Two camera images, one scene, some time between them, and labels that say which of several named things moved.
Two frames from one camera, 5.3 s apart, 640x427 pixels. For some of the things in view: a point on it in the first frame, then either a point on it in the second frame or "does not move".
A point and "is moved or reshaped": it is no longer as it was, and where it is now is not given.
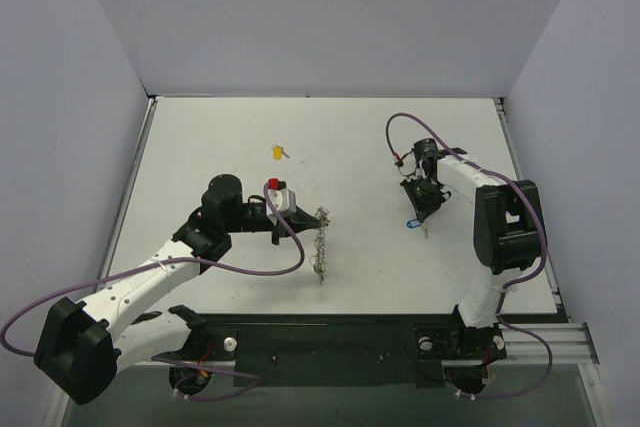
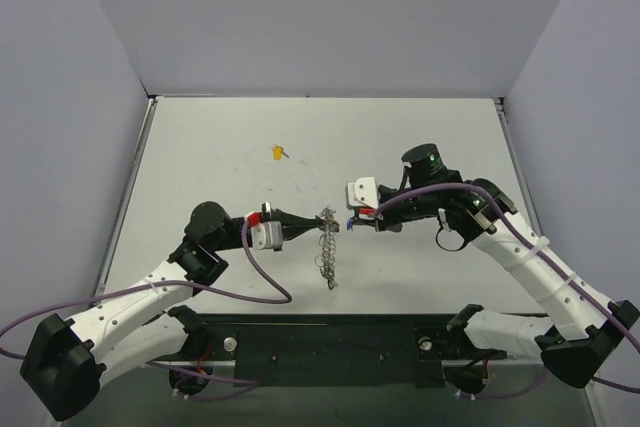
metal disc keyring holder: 318,258 is moved or reshaped
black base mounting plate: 341,349 does not move
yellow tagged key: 278,152 does not move
